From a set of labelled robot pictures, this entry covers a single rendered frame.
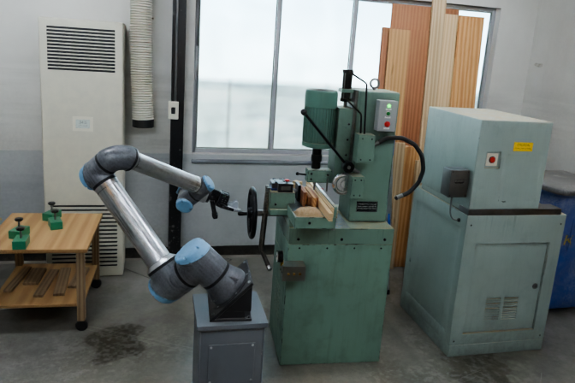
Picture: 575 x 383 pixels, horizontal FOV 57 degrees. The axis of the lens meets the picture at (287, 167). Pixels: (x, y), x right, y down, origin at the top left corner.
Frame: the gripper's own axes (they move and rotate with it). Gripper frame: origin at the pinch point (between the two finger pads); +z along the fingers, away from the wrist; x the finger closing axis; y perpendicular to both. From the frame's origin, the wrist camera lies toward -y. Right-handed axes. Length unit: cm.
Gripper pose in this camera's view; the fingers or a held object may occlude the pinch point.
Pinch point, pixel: (239, 210)
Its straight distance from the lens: 308.0
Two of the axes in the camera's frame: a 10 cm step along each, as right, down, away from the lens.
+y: 3.9, -9.1, -1.5
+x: -1.7, -2.3, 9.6
